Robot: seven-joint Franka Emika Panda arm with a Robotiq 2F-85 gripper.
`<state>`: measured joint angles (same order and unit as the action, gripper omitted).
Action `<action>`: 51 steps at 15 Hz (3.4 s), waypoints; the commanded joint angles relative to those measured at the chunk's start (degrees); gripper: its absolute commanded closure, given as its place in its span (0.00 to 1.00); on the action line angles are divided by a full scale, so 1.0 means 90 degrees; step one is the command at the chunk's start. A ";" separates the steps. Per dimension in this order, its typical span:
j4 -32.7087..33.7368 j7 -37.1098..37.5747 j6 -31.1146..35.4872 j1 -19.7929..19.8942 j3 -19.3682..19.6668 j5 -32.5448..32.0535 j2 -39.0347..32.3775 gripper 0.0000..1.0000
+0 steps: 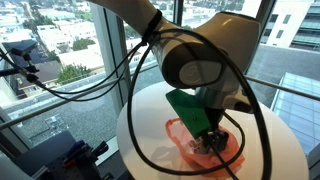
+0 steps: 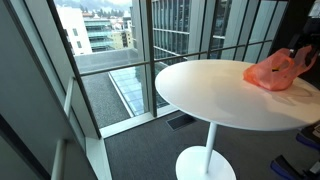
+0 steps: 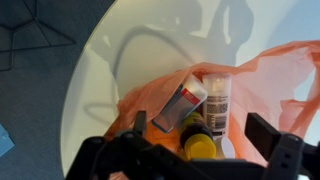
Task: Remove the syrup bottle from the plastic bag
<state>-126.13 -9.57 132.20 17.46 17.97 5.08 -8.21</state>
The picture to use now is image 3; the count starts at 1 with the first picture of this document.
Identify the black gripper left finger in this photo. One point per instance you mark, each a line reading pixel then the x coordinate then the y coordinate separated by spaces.
pixel 140 121

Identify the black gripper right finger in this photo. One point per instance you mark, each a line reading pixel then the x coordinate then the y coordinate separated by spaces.
pixel 261 133

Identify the syrup bottle with yellow cap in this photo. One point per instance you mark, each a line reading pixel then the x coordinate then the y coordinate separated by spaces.
pixel 198 143

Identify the orange plastic bag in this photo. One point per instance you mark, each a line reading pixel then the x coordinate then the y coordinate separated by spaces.
pixel 263 86

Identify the white lotion bottle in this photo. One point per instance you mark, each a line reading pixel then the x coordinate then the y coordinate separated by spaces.
pixel 216 106

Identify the white tube with red label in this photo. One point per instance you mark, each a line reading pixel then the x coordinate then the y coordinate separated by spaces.
pixel 181 105

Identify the blue flat object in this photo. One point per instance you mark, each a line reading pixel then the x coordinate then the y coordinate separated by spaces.
pixel 5 141

